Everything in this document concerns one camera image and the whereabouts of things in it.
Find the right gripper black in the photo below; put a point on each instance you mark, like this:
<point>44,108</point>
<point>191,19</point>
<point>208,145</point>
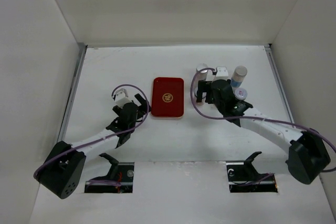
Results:
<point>205,86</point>

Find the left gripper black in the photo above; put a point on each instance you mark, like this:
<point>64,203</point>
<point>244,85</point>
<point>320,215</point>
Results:
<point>145,107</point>

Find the silver cap tall bottle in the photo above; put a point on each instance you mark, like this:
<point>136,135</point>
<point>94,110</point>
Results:
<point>204,73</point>

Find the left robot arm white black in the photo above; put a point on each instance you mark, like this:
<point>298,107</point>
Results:
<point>61,171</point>

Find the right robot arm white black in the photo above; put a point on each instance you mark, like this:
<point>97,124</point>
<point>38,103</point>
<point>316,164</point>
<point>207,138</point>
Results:
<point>307,155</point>

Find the red rectangular tray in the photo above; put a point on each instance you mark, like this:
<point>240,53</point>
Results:
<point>167,97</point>

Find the silver cap blue label bottle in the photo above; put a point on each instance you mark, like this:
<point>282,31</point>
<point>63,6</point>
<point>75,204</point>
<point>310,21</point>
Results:
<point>238,76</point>

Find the white cap jar right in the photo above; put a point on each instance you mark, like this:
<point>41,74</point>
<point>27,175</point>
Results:
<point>240,93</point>

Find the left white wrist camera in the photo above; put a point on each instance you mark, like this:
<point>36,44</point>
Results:
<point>121,98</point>

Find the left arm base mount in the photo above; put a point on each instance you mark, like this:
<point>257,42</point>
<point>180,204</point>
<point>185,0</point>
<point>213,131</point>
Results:
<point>118,180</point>

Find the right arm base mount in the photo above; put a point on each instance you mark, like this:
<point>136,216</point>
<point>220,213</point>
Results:
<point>244,178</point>

